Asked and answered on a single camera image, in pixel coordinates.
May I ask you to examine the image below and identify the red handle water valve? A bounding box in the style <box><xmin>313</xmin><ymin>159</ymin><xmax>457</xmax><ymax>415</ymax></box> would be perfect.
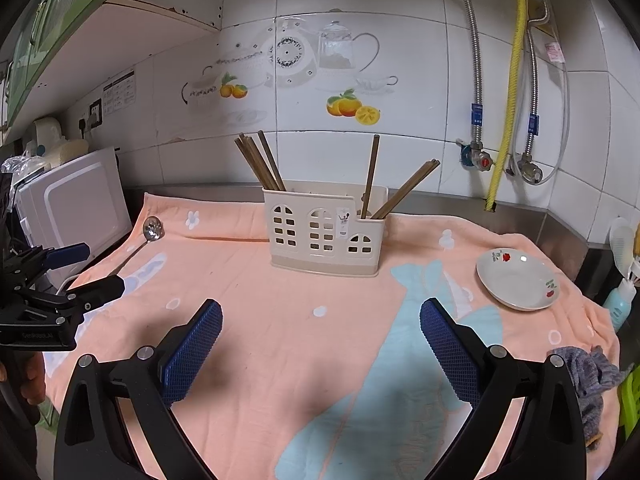
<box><xmin>454</xmin><ymin>137</ymin><xmax>496</xmax><ymax>171</ymax></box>

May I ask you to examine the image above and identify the black wall socket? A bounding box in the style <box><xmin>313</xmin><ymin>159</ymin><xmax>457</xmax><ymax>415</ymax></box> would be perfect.
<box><xmin>77</xmin><ymin>97</ymin><xmax>104</xmax><ymax>136</ymax></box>

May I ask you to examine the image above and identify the beige plastic utensil holder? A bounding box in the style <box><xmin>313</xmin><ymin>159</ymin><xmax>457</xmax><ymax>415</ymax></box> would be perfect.
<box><xmin>262</xmin><ymin>185</ymin><xmax>390</xmax><ymax>279</ymax></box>

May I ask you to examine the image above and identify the braided steel hose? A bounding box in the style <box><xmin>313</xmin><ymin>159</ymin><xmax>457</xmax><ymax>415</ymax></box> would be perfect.
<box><xmin>440</xmin><ymin>0</ymin><xmax>486</xmax><ymax>143</ymax></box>
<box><xmin>522</xmin><ymin>0</ymin><xmax>551</xmax><ymax>158</ymax></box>

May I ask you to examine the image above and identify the yellow gas hose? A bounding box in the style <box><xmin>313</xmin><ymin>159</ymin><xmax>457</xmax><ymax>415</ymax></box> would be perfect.
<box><xmin>485</xmin><ymin>0</ymin><xmax>527</xmax><ymax>213</ymax></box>

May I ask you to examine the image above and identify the thin white hose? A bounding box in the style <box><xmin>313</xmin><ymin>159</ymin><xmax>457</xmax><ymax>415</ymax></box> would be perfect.
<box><xmin>505</xmin><ymin>0</ymin><xmax>571</xmax><ymax>186</ymax></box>

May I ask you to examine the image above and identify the grey knitted cloth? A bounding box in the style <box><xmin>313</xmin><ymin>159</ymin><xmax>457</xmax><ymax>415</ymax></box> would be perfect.
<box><xmin>547</xmin><ymin>345</ymin><xmax>621</xmax><ymax>448</ymax></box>

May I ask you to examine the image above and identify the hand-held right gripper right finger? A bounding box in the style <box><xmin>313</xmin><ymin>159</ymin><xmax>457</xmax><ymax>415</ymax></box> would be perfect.
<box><xmin>419</xmin><ymin>298</ymin><xmax>587</xmax><ymax>480</ymax></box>

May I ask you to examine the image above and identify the cream kitchen appliance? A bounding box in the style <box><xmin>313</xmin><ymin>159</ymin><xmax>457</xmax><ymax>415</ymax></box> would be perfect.
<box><xmin>31</xmin><ymin>116</ymin><xmax>90</xmax><ymax>166</ymax></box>

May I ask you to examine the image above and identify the bunch of wooden chopsticks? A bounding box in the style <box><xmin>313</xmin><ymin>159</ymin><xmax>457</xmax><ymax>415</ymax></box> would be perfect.
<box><xmin>234</xmin><ymin>130</ymin><xmax>442</xmax><ymax>221</ymax></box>

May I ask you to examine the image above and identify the white flower print plate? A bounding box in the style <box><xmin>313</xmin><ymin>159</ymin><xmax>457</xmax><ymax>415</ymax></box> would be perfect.
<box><xmin>476</xmin><ymin>249</ymin><xmax>561</xmax><ymax>312</ymax></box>

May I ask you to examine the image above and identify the steel ladle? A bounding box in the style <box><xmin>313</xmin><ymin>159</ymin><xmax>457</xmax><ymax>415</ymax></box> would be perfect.
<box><xmin>107</xmin><ymin>216</ymin><xmax>166</xmax><ymax>278</ymax></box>

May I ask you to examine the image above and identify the person's left hand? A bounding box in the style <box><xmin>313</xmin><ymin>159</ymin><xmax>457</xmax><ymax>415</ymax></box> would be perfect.
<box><xmin>22</xmin><ymin>352</ymin><xmax>47</xmax><ymax>423</ymax></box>

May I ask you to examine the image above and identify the white rice paddle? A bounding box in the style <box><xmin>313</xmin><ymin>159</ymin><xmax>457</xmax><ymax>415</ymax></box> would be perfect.
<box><xmin>609</xmin><ymin>217</ymin><xmax>637</xmax><ymax>281</ymax></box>

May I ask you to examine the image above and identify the green plastic basket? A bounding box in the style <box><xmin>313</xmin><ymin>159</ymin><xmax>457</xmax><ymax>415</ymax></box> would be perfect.
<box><xmin>617</xmin><ymin>362</ymin><xmax>640</xmax><ymax>441</ymax></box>

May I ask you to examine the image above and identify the white instruction sticker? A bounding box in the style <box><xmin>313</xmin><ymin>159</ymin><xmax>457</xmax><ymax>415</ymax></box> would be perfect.
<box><xmin>102</xmin><ymin>69</ymin><xmax>137</xmax><ymax>111</ymax></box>

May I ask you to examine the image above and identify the pale blue bottle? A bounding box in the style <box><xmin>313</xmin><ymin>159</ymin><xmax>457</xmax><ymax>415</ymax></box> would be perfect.
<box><xmin>601</xmin><ymin>275</ymin><xmax>638</xmax><ymax>331</ymax></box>

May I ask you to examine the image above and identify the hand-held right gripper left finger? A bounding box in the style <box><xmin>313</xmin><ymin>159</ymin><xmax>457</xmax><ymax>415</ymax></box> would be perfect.
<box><xmin>52</xmin><ymin>299</ymin><xmax>224</xmax><ymax>480</ymax></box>

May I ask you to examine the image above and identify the clear plastic bag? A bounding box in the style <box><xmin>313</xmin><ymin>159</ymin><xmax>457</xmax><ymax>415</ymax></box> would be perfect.
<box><xmin>0</xmin><ymin>155</ymin><xmax>48</xmax><ymax>186</ymax></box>

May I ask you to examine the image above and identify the white microwave oven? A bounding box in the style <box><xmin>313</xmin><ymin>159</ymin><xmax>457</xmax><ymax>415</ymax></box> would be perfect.
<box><xmin>12</xmin><ymin>146</ymin><xmax>133</xmax><ymax>286</ymax></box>

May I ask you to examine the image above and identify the steel water valve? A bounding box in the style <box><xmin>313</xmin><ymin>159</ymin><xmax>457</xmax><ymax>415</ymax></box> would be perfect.
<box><xmin>515</xmin><ymin>152</ymin><xmax>543</xmax><ymax>183</ymax></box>

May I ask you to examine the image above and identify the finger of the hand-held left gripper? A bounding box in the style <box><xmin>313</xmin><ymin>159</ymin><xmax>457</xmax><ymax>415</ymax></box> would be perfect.
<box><xmin>27</xmin><ymin>274</ymin><xmax>126</xmax><ymax>323</ymax></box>
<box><xmin>10</xmin><ymin>242</ymin><xmax>92</xmax><ymax>281</ymax></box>

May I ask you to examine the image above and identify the peach printed towel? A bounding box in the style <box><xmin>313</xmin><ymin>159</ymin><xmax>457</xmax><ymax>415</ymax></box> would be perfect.
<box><xmin>42</xmin><ymin>191</ymin><xmax>621</xmax><ymax>480</ymax></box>

